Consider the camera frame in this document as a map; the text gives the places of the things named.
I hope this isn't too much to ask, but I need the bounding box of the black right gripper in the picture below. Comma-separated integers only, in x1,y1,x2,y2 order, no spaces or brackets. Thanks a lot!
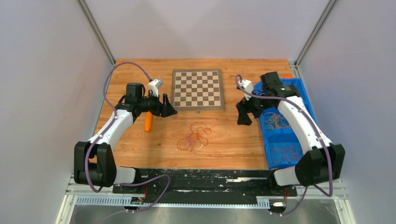
236,89,273,126

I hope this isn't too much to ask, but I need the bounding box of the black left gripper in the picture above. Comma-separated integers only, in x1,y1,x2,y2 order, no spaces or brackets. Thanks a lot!
138,91,178,118

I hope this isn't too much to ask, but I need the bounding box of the yellow cable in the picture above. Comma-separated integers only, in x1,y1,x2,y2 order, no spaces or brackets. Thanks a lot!
263,112,293,130

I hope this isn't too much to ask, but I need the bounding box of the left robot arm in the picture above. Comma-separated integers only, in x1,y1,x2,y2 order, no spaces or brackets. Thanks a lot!
73,79,177,193

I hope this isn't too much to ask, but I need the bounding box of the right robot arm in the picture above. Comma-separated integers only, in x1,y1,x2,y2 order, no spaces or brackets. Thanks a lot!
235,72,346,195

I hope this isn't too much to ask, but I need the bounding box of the orange plastic carrot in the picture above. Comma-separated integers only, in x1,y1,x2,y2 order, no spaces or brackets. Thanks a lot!
144,112,154,133

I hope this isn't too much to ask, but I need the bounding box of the wooden chessboard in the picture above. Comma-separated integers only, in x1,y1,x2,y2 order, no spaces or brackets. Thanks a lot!
171,69,225,111

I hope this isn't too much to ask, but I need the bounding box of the blue plastic bin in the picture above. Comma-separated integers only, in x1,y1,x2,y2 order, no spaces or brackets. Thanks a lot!
253,77,318,170

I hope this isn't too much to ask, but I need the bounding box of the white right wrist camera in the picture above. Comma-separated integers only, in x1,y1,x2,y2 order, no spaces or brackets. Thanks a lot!
238,79,254,100

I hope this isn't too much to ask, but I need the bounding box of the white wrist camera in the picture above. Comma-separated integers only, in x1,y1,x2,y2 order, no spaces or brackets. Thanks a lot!
148,79,163,97
238,79,254,100

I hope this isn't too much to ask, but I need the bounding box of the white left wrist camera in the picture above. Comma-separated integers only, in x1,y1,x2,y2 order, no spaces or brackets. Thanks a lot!
148,79,163,97

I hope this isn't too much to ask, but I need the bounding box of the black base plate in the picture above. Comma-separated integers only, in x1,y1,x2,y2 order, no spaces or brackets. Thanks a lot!
113,168,297,205

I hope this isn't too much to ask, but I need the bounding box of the right aluminium frame post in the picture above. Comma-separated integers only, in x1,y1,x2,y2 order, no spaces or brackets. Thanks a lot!
295,0,339,67

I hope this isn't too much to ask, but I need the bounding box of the aluminium frame post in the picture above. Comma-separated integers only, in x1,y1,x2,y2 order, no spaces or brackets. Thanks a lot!
76,0,116,65
295,0,339,67

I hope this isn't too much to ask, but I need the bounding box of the white slotted cable duct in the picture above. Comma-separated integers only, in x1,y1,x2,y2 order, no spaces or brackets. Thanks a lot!
76,197,270,209

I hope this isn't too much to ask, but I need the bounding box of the left aluminium frame post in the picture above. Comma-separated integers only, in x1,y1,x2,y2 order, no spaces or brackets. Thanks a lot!
76,0,116,65

